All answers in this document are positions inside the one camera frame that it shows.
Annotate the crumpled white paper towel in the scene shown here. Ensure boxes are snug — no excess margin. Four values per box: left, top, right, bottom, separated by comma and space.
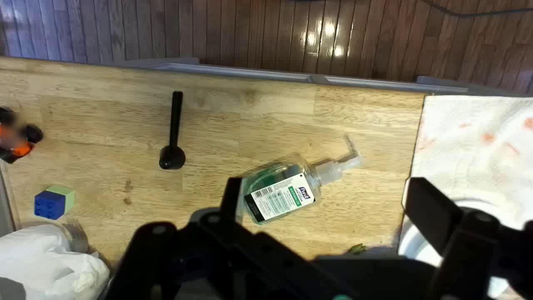
0, 221, 111, 300

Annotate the white cloth with red stains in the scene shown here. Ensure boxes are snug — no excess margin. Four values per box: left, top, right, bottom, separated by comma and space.
400, 93, 533, 300

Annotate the green toy dinosaur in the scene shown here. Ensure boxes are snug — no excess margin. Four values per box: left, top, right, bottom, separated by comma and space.
346, 241, 370, 256

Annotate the clear green hand soap bottle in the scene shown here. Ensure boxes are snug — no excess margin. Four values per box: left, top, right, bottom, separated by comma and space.
238, 133, 363, 224

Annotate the white round plate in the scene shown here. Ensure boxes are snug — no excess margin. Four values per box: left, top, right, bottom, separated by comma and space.
396, 198, 515, 300

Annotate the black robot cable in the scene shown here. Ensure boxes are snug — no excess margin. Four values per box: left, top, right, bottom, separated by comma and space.
421, 0, 533, 18

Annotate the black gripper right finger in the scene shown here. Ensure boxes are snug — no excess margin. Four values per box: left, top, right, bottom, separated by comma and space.
403, 174, 465, 256

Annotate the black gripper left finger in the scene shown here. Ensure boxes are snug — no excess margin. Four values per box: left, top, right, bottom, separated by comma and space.
218, 174, 245, 223

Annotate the blue and green cube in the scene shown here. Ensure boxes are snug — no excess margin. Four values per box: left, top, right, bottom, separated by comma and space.
33, 184, 76, 221

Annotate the orange and black toy car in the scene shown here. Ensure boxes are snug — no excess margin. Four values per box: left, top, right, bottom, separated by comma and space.
0, 104, 45, 164

